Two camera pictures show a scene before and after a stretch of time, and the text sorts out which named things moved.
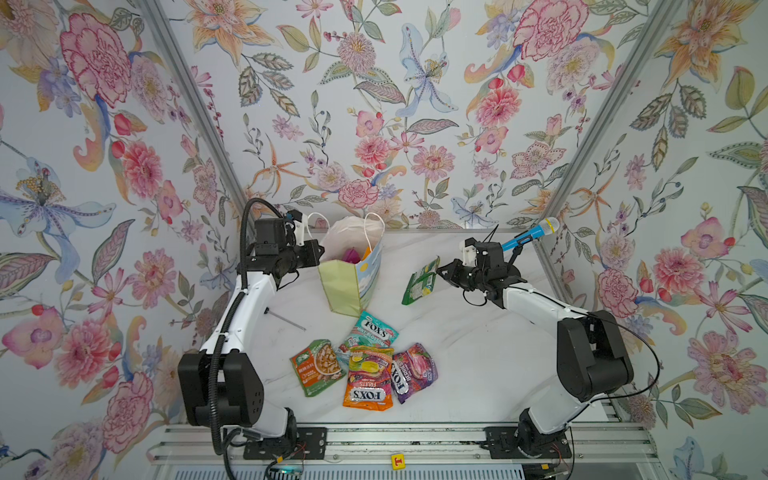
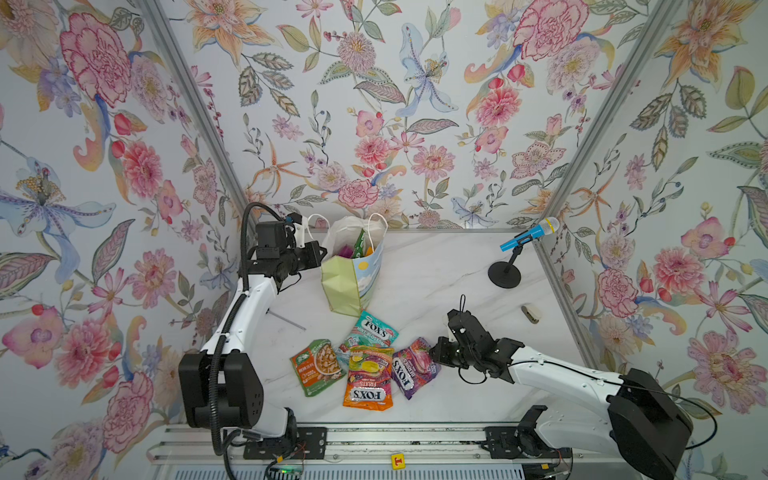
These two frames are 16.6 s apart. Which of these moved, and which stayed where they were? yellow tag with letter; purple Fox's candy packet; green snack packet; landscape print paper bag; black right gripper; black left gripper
Moved: green snack packet; black right gripper
Stayed: purple Fox's candy packet; landscape print paper bag; yellow tag with letter; black left gripper
